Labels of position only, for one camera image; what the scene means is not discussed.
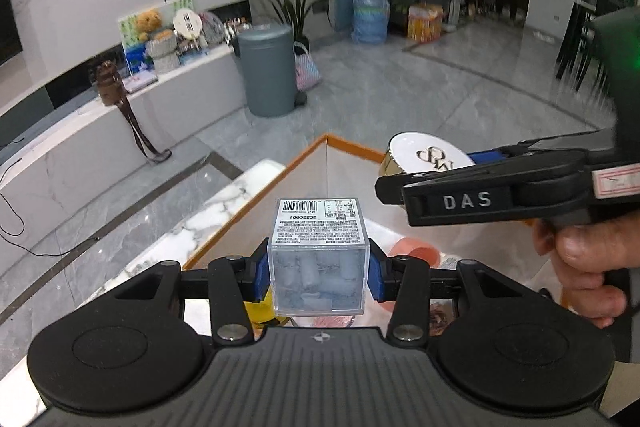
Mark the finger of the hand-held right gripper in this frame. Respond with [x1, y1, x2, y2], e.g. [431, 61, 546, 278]
[465, 129, 617, 168]
[375, 172, 524, 228]

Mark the dark dining chair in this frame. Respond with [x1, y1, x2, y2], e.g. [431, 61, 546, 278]
[555, 0, 617, 98]

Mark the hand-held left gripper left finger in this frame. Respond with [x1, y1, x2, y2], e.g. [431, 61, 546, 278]
[114, 237, 271, 346]

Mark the clear plastic cube box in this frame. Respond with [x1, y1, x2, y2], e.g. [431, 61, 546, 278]
[267, 197, 371, 316]

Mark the picture-printed card box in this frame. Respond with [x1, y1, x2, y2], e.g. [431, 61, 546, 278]
[430, 299, 459, 336]

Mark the open notebook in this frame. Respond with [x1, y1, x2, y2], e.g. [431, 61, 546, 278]
[124, 72, 159, 94]

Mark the orange cardboard box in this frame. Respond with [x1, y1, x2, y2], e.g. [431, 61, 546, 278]
[407, 3, 445, 43]

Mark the white storage box orange rim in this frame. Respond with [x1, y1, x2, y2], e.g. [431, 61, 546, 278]
[182, 133, 561, 333]

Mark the pastel woven basket bag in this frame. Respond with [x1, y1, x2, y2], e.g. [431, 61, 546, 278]
[292, 42, 324, 90]

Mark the blue water jug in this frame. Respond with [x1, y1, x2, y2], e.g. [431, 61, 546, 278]
[352, 0, 391, 46]

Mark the yellow plastic toy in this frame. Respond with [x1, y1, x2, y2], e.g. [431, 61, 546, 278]
[245, 287, 292, 326]

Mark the grey pedal trash can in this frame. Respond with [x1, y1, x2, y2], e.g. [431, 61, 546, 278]
[237, 24, 299, 118]

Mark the long-leaved potted plant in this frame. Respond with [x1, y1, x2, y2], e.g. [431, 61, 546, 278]
[236, 0, 342, 54]

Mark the grey knitted basket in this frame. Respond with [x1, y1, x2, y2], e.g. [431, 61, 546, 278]
[145, 32, 181, 74]

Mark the round white fan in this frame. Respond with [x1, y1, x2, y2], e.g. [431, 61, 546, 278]
[173, 8, 204, 39]

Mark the brown teddy bear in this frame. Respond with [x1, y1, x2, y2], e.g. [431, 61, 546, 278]
[134, 8, 164, 43]

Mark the black cable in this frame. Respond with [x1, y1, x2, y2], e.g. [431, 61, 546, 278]
[0, 156, 77, 259]

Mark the person's right hand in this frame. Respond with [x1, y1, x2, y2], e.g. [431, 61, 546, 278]
[532, 213, 640, 322]

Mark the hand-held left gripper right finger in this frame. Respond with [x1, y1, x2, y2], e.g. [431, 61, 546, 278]
[367, 243, 521, 346]

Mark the brown bag with strap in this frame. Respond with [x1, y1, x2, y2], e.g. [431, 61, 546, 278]
[94, 61, 174, 166]

